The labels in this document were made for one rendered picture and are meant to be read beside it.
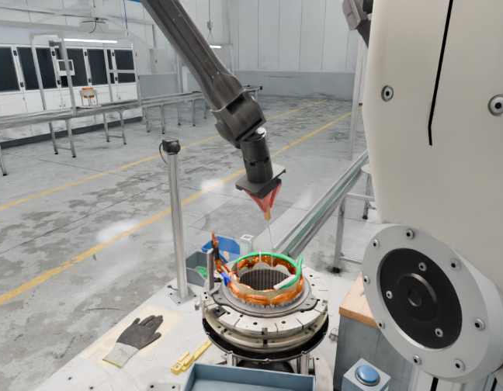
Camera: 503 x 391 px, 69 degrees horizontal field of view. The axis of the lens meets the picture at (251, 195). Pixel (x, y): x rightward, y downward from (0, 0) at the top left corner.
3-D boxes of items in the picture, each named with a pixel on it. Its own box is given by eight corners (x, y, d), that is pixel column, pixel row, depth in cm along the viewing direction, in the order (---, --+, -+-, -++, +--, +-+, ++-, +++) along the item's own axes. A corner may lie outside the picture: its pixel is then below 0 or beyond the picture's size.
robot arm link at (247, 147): (246, 140, 69) (271, 128, 70) (229, 128, 73) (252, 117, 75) (252, 169, 73) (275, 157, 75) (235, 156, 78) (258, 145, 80)
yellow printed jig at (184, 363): (218, 329, 124) (217, 320, 123) (226, 333, 122) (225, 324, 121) (170, 372, 107) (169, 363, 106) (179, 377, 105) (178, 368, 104)
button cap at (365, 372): (353, 375, 75) (353, 371, 75) (363, 365, 77) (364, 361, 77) (370, 387, 72) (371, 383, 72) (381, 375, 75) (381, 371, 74)
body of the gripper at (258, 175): (235, 190, 79) (228, 162, 75) (265, 166, 84) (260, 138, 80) (257, 199, 75) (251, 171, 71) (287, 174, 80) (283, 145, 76)
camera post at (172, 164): (188, 296, 141) (178, 153, 121) (181, 299, 139) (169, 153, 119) (185, 292, 143) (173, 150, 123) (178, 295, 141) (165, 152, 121)
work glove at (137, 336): (147, 310, 133) (147, 306, 132) (176, 322, 127) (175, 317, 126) (92, 355, 113) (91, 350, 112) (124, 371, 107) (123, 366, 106)
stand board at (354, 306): (361, 276, 108) (362, 269, 107) (431, 297, 98) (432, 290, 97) (338, 313, 92) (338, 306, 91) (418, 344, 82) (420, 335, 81)
